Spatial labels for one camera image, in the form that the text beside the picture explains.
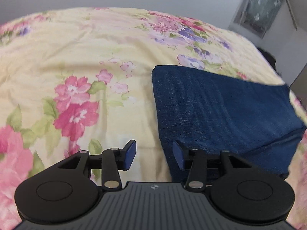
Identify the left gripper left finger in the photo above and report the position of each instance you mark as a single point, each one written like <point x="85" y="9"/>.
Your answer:
<point x="123" y="158"/>

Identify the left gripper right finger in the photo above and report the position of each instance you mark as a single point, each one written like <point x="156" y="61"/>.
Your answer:
<point x="185" y="156"/>

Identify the dark blue denim pants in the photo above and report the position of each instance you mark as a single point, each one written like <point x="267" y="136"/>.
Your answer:
<point x="215" y="112"/>

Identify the floral yellow bed cover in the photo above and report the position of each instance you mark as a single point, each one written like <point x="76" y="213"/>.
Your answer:
<point x="76" y="82"/>

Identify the dark clothes pile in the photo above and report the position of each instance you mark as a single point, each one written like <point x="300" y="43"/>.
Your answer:
<point x="269" y="58"/>

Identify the beige wardrobe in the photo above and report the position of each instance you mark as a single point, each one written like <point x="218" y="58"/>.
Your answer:
<point x="300" y="80"/>

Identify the grey patterned window curtain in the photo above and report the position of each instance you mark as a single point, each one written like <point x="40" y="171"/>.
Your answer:
<point x="257" y="16"/>

